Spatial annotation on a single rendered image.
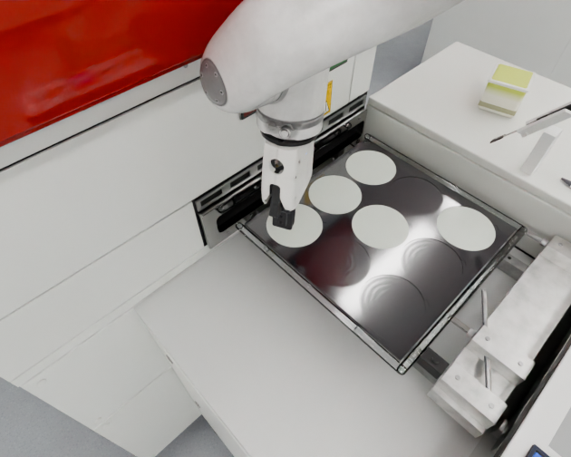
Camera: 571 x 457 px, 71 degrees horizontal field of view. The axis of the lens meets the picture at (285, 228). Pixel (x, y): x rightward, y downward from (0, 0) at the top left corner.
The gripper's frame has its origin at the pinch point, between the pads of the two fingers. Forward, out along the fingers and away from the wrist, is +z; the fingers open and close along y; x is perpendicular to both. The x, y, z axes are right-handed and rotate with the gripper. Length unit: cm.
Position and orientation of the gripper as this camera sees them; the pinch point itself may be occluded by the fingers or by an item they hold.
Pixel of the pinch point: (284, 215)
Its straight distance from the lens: 62.5
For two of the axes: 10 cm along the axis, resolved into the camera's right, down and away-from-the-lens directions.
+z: -0.5, 7.1, 7.0
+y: 3.2, -6.5, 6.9
